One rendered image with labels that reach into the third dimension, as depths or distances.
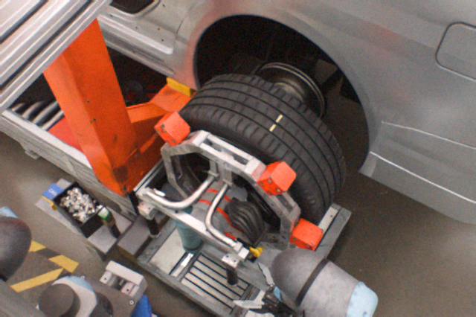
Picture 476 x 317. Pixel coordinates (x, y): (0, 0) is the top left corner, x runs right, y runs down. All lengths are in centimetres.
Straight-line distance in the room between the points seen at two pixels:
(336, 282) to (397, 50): 72
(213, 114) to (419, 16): 66
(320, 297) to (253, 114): 69
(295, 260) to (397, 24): 72
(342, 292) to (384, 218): 174
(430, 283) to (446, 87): 138
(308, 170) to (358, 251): 115
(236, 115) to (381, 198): 147
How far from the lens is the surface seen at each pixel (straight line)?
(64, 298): 87
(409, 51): 145
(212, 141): 152
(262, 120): 150
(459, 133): 159
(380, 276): 259
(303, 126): 154
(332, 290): 102
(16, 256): 111
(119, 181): 204
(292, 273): 103
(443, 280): 268
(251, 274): 235
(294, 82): 191
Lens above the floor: 235
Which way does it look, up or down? 56 degrees down
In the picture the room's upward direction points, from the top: straight up
